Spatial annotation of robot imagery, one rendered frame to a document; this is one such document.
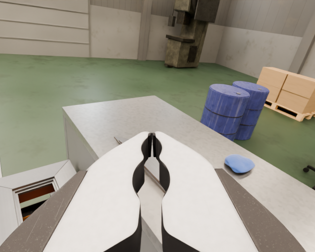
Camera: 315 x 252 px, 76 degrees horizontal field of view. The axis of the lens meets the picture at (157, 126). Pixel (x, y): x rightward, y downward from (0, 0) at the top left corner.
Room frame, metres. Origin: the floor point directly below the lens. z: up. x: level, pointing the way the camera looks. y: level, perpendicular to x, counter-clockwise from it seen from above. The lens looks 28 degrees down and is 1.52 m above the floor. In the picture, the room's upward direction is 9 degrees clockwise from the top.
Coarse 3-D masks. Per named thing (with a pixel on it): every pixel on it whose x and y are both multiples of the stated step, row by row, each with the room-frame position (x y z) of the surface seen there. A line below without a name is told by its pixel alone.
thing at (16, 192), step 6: (42, 180) 0.63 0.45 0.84; (48, 180) 0.64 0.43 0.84; (54, 180) 0.64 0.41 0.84; (24, 186) 0.58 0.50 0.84; (30, 186) 0.59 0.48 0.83; (36, 186) 0.60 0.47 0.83; (42, 186) 0.61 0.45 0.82; (54, 186) 0.62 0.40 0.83; (12, 192) 0.55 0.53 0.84; (18, 192) 0.56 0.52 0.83; (24, 192) 0.57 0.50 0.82; (18, 204) 0.51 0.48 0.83; (18, 210) 0.48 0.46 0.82; (18, 216) 0.45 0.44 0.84; (18, 222) 0.43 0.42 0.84
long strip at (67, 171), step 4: (68, 160) 0.77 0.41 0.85; (64, 164) 0.74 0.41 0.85; (68, 164) 0.74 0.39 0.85; (64, 168) 0.71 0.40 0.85; (68, 168) 0.72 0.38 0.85; (72, 168) 0.72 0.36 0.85; (60, 172) 0.68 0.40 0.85; (64, 172) 0.69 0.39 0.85; (68, 172) 0.69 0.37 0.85; (72, 172) 0.69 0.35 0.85; (56, 176) 0.66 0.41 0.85; (60, 176) 0.66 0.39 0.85; (64, 176) 0.66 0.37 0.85; (68, 176) 0.67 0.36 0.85; (56, 180) 0.63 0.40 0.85; (60, 180) 0.64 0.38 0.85; (64, 180) 0.64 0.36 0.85; (60, 184) 0.61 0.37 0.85
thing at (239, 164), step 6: (228, 156) 0.67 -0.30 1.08; (234, 156) 0.68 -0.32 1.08; (240, 156) 0.69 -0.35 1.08; (228, 162) 0.64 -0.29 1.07; (234, 162) 0.64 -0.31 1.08; (240, 162) 0.64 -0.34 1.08; (246, 162) 0.65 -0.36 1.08; (252, 162) 0.66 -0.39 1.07; (234, 168) 0.61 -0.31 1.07; (240, 168) 0.61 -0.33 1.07; (246, 168) 0.62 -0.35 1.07
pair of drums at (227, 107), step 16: (208, 96) 2.63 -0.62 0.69; (224, 96) 2.44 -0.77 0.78; (240, 96) 2.45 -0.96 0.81; (256, 96) 2.82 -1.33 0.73; (208, 112) 2.54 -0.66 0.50; (224, 112) 2.43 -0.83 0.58; (240, 112) 2.47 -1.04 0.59; (256, 112) 2.85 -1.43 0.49; (224, 128) 2.42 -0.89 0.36; (240, 128) 2.82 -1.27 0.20
